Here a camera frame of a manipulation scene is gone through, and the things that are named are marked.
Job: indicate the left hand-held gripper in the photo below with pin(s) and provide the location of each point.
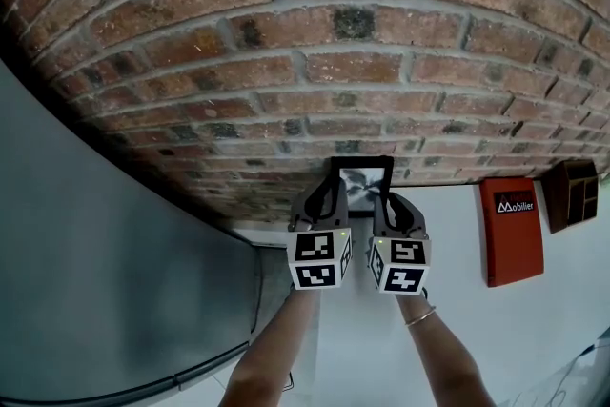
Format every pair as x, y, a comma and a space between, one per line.
314, 259

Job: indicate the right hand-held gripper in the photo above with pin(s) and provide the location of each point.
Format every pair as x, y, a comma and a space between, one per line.
402, 264

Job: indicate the black picture frame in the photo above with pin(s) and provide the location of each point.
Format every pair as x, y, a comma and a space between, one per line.
362, 186

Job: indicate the person's left forearm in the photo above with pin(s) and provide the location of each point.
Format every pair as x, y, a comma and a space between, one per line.
271, 348

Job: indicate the person's right forearm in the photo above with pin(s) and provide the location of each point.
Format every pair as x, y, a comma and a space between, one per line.
443, 357

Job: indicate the red book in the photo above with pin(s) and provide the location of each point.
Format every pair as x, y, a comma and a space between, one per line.
514, 243

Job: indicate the brown cardboard organizer box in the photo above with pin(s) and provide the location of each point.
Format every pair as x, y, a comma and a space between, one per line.
569, 195

